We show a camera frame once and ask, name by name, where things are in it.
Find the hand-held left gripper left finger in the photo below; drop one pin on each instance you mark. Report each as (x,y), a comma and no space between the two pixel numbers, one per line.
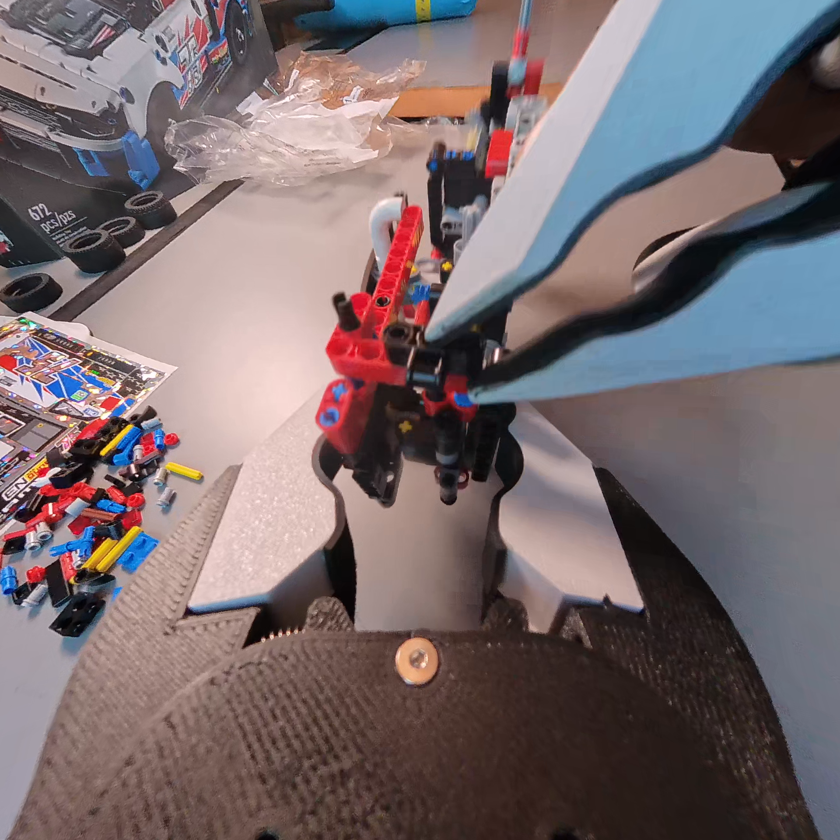
(262,525)

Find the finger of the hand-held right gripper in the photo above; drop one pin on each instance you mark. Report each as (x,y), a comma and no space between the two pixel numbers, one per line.
(623,118)
(722,315)

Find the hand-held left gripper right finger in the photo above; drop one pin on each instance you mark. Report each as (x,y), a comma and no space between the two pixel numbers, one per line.
(564,525)

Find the lego car chassis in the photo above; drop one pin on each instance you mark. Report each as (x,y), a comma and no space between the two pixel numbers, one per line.
(394,275)

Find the pile of mixed lego pieces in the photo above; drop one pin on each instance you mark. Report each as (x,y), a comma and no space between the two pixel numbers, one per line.
(85,499)

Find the lego set box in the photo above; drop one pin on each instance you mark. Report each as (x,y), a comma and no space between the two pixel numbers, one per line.
(98,85)

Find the person's right hand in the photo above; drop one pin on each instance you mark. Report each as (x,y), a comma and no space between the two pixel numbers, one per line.
(781,124)

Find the holographic sticker sheet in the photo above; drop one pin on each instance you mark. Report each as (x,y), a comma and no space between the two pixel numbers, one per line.
(65,367)

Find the crumpled clear plastic bags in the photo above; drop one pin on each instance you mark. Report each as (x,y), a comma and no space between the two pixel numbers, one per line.
(289,131)

